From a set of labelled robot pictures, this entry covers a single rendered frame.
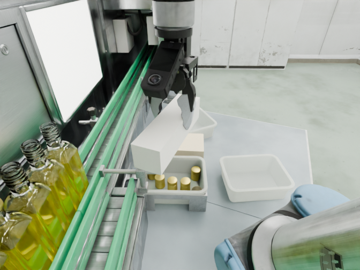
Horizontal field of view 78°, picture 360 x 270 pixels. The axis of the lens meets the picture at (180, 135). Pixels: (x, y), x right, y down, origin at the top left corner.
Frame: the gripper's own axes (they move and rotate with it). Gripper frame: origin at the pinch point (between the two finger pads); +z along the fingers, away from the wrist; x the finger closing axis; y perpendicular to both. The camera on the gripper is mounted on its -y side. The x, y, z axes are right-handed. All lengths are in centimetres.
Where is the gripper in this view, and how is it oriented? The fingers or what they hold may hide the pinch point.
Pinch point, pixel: (171, 123)
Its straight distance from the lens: 51.6
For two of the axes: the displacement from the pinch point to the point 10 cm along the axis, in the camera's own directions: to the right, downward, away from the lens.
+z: 0.0, 8.2, 5.8
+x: -9.3, -2.2, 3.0
